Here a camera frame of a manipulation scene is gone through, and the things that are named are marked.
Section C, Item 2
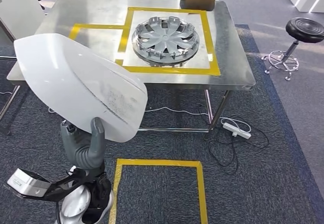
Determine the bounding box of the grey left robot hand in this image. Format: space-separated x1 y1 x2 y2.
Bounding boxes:
60 117 105 170

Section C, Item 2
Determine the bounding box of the white curved plastic part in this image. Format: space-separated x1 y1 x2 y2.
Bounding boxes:
13 33 148 143

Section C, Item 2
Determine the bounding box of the stainless steel workbench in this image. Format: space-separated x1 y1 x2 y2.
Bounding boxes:
0 0 256 132

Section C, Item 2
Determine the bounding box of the silver wheel hubcap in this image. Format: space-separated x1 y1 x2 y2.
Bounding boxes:
131 16 200 66

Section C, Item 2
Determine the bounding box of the white partition panel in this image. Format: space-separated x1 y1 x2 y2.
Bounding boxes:
0 0 46 44

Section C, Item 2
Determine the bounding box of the white power strip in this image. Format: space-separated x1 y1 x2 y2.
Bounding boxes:
222 122 252 140

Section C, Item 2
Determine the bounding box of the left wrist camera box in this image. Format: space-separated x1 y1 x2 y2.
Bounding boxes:
7 168 51 198

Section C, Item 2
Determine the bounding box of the white floor cable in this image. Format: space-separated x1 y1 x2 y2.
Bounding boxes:
145 105 210 117

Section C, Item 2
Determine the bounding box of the black floor cable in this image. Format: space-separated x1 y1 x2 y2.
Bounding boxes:
207 115 270 175

